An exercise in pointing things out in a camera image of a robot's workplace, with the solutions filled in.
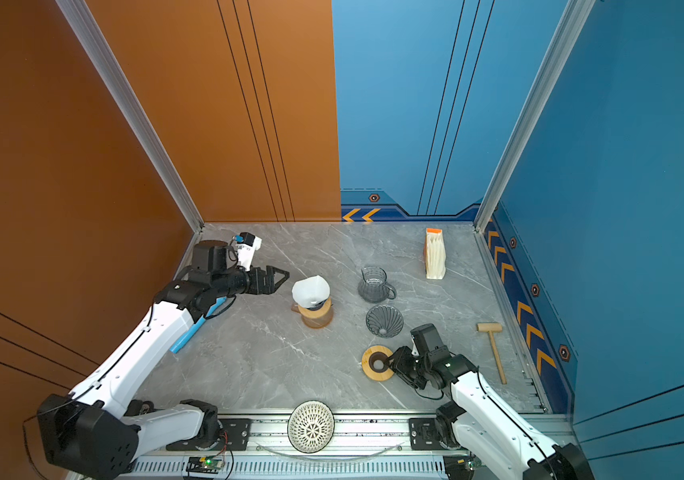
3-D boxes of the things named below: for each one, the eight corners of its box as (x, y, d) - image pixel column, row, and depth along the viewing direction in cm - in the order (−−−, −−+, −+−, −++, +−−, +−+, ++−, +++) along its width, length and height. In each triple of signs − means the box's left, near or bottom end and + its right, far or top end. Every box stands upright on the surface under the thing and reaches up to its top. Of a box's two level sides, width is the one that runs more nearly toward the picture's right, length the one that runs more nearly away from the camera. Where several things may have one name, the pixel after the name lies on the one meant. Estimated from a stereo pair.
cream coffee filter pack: (422, 279, 106) (429, 259, 97) (417, 249, 115) (422, 228, 106) (442, 279, 106) (451, 259, 97) (435, 249, 115) (442, 228, 106)
